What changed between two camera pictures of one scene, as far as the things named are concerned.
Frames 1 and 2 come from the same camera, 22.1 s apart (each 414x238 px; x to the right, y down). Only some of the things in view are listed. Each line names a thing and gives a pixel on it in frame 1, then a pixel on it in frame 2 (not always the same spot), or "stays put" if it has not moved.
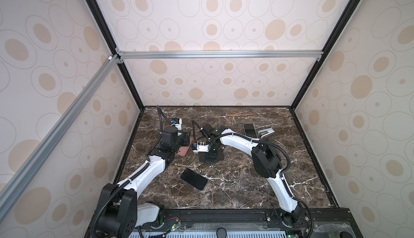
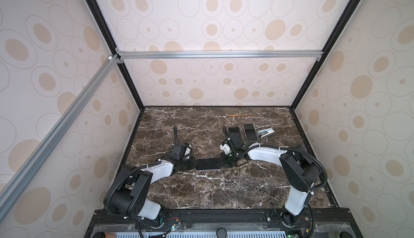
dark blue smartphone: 194,178 to 207,163
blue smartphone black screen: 249,130 stays put
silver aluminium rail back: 139,55 stays put
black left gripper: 186,139 to 192,164
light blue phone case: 249,130 stays put
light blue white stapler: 264,132 stays put
